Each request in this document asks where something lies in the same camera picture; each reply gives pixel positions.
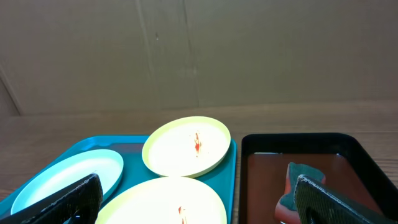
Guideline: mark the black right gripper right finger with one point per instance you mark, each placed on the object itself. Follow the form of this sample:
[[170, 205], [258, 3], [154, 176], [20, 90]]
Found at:
[[316, 204]]

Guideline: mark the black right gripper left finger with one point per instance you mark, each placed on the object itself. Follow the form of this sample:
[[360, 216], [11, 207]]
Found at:
[[77, 203]]

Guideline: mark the red green sponge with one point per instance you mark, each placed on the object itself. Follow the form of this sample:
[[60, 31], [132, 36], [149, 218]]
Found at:
[[286, 210]]

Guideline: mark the light blue plate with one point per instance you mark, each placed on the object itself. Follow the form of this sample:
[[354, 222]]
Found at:
[[107, 164]]

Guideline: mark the yellow plate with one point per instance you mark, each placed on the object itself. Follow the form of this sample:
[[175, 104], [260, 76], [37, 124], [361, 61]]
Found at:
[[177, 200], [186, 147]]

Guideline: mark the black tray with water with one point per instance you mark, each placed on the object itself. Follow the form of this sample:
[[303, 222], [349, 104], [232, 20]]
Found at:
[[348, 168]]

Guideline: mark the teal plastic tray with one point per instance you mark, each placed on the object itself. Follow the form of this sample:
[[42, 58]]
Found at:
[[220, 179]]

